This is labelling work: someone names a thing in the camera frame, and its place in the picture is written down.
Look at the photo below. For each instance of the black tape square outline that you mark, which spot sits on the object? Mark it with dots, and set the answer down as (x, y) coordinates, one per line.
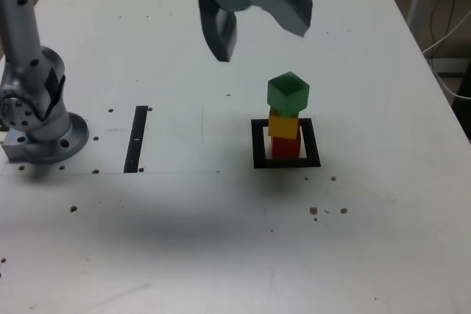
(257, 145)

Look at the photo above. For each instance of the yellow cube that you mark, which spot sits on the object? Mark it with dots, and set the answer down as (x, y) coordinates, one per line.
(282, 126)

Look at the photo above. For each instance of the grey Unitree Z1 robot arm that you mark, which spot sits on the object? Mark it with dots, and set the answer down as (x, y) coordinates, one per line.
(33, 71)

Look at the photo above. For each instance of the green cube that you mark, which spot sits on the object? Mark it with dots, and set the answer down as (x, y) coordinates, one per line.
(289, 95)

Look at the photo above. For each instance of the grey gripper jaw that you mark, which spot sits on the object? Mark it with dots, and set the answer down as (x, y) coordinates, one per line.
(221, 38)
(283, 1)

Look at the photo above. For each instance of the black tape strip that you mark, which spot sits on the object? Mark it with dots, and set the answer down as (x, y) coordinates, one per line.
(135, 141)

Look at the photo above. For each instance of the red cube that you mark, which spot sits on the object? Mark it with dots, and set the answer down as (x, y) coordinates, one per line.
(287, 148)

